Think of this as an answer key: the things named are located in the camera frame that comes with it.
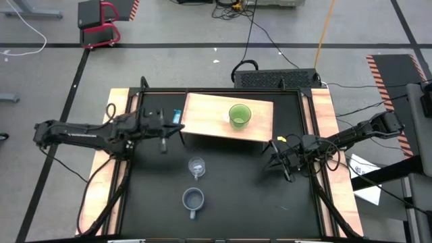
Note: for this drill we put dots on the white paper sheet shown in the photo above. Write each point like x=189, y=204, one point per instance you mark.
x=369, y=195

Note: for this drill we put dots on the black hazard-striped panel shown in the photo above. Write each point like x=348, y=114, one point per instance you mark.
x=125, y=8

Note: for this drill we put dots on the yellow tag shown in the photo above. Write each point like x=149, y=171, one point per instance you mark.
x=281, y=138

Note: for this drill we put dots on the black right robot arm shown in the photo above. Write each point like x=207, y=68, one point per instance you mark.
x=364, y=130

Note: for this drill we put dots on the black frame loop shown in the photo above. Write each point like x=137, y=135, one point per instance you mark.
x=141, y=82

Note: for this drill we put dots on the clear glass cup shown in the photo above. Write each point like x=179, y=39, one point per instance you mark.
x=196, y=165

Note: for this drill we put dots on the grey mug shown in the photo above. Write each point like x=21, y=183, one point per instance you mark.
x=193, y=199

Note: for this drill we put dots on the black perforated computer case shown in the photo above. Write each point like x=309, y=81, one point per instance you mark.
x=270, y=79

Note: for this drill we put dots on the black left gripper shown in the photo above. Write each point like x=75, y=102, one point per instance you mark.
x=152, y=123

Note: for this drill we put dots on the grey device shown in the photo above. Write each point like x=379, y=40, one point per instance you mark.
x=276, y=2

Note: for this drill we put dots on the grey table foot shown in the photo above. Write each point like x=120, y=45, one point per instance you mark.
x=33, y=14

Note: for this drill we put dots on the small grey foot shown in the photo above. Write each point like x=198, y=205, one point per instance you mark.
x=8, y=98

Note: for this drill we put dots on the black wheel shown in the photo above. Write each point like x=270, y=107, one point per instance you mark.
x=3, y=136

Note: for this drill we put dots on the green and white mug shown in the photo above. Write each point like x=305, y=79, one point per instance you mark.
x=239, y=116

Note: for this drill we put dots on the grey desk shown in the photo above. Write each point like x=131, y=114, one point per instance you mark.
x=420, y=135

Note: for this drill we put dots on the red and black cart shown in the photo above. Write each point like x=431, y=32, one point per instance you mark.
x=89, y=15

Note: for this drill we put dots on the black table mat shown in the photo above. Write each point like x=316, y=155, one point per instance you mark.
x=243, y=202

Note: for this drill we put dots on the black hazard-striped floor mat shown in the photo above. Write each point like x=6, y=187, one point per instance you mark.
x=395, y=74

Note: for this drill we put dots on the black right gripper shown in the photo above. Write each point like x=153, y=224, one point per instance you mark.
x=292, y=158

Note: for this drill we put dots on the black beam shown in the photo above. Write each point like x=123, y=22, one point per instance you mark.
x=388, y=173

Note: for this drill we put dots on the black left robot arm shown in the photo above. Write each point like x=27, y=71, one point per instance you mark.
x=67, y=133

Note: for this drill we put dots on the white frame label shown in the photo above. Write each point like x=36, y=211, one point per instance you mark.
x=126, y=241
x=314, y=241

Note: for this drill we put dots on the blue cloth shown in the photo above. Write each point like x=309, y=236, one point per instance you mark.
x=176, y=116

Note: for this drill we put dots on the black box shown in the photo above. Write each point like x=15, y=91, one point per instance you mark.
x=427, y=104

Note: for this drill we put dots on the wooden shelf with black legs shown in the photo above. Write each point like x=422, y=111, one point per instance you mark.
x=202, y=114

